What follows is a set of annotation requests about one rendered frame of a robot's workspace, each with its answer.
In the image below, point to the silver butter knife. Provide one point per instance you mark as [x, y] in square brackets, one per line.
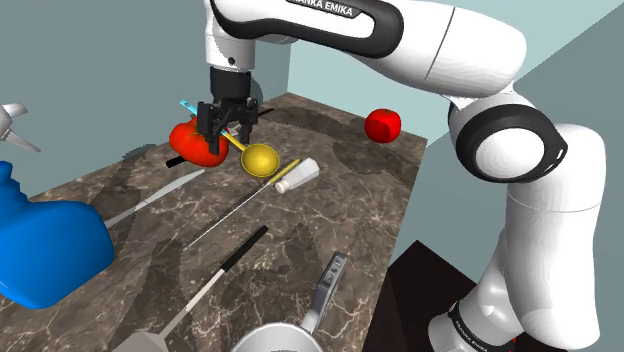
[156, 195]

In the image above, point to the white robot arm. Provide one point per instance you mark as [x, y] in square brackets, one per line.
[546, 204]

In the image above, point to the red bell pepper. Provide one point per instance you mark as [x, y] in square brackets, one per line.
[190, 144]

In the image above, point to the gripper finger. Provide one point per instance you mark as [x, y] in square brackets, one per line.
[246, 126]
[212, 129]

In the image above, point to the thin black rod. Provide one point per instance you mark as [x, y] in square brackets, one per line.
[266, 111]

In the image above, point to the red apple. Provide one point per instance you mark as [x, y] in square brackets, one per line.
[383, 126]

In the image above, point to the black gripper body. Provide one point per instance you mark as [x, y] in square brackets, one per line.
[230, 88]

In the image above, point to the blue rounded container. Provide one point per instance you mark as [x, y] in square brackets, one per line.
[48, 248]

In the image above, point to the white salt shaker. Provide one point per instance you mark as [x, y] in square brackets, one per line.
[300, 174]

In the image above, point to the pale grey pointed object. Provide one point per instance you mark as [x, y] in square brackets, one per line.
[12, 131]

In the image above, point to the dark robot stand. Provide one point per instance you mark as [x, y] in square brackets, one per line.
[419, 292]

